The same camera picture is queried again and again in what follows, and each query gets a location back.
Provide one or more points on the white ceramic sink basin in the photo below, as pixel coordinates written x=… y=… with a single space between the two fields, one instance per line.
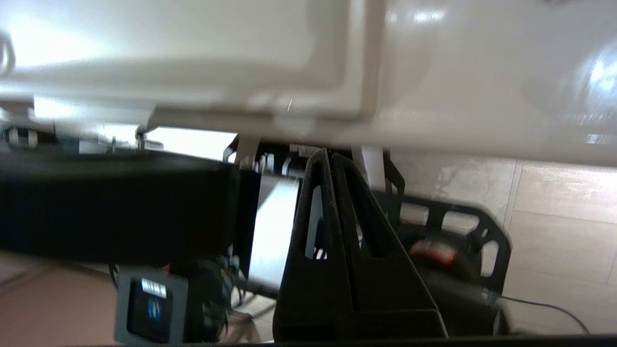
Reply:
x=434 y=72

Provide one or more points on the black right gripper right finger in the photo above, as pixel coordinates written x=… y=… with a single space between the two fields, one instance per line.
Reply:
x=390 y=294

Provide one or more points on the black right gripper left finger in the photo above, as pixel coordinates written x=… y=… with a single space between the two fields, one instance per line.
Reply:
x=313 y=299

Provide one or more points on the grey box blue label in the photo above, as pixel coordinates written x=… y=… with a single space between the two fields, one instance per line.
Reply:
x=152 y=306

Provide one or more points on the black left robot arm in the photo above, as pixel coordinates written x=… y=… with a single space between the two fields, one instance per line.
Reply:
x=120 y=207

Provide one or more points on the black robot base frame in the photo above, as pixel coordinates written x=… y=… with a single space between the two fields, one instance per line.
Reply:
x=482 y=289

